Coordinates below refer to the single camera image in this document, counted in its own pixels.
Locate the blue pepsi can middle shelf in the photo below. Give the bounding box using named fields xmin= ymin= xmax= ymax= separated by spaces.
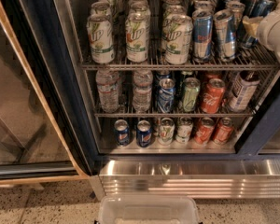
xmin=157 ymin=78 xmax=175 ymax=113

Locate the water bottle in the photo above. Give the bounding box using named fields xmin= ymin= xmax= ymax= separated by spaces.
xmin=133 ymin=70 xmax=153 ymax=113
xmin=96 ymin=70 xmax=119 ymax=113

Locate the clear plastic bin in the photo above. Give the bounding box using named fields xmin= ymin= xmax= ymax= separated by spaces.
xmin=98 ymin=194 xmax=200 ymax=224

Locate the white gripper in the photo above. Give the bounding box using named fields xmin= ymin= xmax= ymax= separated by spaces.
xmin=242 ymin=0 xmax=280 ymax=63

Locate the left water bottle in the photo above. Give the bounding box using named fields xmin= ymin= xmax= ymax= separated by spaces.
xmin=96 ymin=70 xmax=119 ymax=113

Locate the white labelled bottle middle shelf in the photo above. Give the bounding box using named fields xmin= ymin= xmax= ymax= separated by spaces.
xmin=227 ymin=71 xmax=259 ymax=113

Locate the green can middle shelf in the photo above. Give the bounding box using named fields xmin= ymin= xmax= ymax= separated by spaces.
xmin=182 ymin=77 xmax=201 ymax=112

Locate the second row left 7up can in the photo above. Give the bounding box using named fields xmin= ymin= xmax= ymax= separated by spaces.
xmin=91 ymin=1 xmax=112 ymax=19

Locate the left coke can bottom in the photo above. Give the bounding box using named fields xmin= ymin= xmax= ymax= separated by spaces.
xmin=194 ymin=118 xmax=215 ymax=145

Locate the middle wire shelf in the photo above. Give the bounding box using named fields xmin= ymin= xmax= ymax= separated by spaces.
xmin=92 ymin=68 xmax=256 ymax=119

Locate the second row redbull can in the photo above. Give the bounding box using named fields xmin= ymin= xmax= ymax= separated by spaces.
xmin=194 ymin=0 xmax=215 ymax=13
xmin=226 ymin=1 xmax=245 ymax=29

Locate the left 7up can bottom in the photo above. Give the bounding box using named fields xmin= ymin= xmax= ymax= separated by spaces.
xmin=158 ymin=118 xmax=175 ymax=146

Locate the right 7up can bottom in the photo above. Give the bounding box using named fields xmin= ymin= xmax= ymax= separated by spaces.
xmin=175 ymin=117 xmax=193 ymax=144

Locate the coke can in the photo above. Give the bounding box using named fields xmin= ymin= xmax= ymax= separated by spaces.
xmin=213 ymin=118 xmax=234 ymax=145
xmin=194 ymin=118 xmax=215 ymax=145

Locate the steel fridge bottom grille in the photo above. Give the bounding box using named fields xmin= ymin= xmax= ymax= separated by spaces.
xmin=90 ymin=160 xmax=280 ymax=199

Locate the front left 7up can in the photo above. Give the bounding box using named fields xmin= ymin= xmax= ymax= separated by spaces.
xmin=87 ymin=14 xmax=115 ymax=64

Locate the front middle 7up can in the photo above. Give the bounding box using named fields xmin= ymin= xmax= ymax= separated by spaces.
xmin=125 ymin=13 xmax=148 ymax=63

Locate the pepsi can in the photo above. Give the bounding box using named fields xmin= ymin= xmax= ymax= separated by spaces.
xmin=114 ymin=119 xmax=130 ymax=147
xmin=136 ymin=120 xmax=152 ymax=147

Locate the right coke can bottom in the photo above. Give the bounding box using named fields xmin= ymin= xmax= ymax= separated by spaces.
xmin=213 ymin=118 xmax=234 ymax=145

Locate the top wire shelf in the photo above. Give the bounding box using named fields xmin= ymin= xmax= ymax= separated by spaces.
xmin=78 ymin=0 xmax=280 ymax=72

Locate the second row middle 7up can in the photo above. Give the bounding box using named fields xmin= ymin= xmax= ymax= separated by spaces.
xmin=130 ymin=2 xmax=151 ymax=16

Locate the dark blue fridge door frame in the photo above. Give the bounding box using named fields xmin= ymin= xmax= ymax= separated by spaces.
xmin=234 ymin=75 xmax=280 ymax=157

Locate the second row right 7up can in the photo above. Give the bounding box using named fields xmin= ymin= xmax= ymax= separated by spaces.
xmin=161 ymin=4 xmax=188 ymax=51

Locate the second row right redbull can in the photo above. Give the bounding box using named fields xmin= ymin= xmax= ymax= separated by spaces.
xmin=226 ymin=1 xmax=245 ymax=29

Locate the wire shelf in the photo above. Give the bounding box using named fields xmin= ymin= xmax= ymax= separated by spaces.
xmin=78 ymin=0 xmax=280 ymax=72
xmin=92 ymin=68 xmax=256 ymax=119

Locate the front right 7up can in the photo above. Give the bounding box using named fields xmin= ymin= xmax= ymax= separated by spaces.
xmin=165 ymin=14 xmax=193 ymax=65

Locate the second row 7up can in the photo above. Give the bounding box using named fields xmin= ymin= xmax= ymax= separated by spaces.
xmin=91 ymin=1 xmax=112 ymax=19
xmin=130 ymin=2 xmax=151 ymax=16
xmin=161 ymin=4 xmax=188 ymax=51

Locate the second row left redbull can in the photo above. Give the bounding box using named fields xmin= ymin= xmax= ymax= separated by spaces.
xmin=194 ymin=0 xmax=215 ymax=13

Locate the right pepsi can bottom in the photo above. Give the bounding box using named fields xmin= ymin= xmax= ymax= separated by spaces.
xmin=136 ymin=120 xmax=152 ymax=147

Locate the open glass fridge door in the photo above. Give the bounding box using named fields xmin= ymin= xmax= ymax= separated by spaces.
xmin=0 ymin=0 xmax=91 ymax=186

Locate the left pepsi can bottom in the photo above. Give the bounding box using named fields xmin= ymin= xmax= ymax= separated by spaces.
xmin=114 ymin=119 xmax=130 ymax=147

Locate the right water bottle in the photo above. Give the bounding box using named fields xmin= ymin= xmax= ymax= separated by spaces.
xmin=133 ymin=70 xmax=153 ymax=113

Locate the red coca cola can middle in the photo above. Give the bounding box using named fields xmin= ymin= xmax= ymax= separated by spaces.
xmin=201 ymin=78 xmax=225 ymax=114

